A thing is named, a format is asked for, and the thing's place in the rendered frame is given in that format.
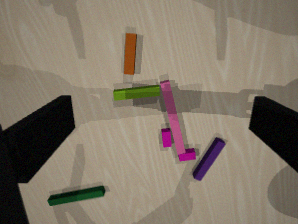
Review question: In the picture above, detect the purple rod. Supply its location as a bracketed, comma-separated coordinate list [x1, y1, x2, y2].
[192, 137, 226, 181]

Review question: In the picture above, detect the orange-brown rectangular rod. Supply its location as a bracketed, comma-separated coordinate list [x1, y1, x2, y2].
[124, 33, 137, 75]

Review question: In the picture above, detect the pink rod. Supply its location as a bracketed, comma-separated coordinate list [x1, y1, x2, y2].
[160, 80, 186, 155]

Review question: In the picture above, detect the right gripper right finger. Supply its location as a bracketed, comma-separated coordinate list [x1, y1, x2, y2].
[249, 96, 298, 173]

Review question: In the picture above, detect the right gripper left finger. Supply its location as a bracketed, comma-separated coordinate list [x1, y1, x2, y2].
[0, 95, 75, 224]

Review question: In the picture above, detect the small magenta block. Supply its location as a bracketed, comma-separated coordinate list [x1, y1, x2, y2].
[162, 128, 172, 147]
[178, 148, 196, 161]

